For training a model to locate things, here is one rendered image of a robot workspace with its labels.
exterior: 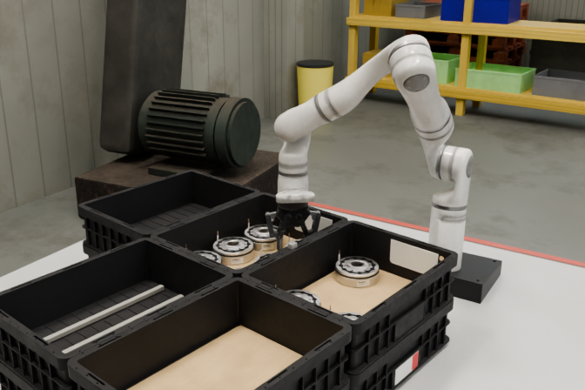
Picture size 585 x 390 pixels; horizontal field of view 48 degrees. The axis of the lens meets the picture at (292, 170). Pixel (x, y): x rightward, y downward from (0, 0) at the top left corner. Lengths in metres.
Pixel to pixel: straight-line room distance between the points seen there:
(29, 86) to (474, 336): 3.44
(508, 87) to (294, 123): 5.24
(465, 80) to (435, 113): 5.23
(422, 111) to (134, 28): 2.92
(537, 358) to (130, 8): 3.25
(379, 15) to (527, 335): 5.70
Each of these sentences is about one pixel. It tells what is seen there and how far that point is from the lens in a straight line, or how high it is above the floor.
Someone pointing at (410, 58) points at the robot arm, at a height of 1.36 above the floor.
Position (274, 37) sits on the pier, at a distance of 6.32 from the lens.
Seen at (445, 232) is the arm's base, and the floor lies 0.86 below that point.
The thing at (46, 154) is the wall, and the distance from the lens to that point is 4.65.
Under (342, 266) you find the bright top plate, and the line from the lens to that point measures 1.58.
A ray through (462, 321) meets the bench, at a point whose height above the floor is 0.70.
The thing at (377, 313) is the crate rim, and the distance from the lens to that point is 1.27.
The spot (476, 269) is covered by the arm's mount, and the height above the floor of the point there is 0.75.
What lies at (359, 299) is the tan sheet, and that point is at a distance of 1.51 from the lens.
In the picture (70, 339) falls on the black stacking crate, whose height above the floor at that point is 0.83.
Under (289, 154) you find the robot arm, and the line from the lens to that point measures 1.55.
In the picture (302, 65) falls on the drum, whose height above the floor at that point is 0.55.
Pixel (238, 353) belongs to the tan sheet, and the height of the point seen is 0.83.
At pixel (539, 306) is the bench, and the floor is 0.70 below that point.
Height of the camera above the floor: 1.57
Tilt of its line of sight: 18 degrees down
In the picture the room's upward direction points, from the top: straight up
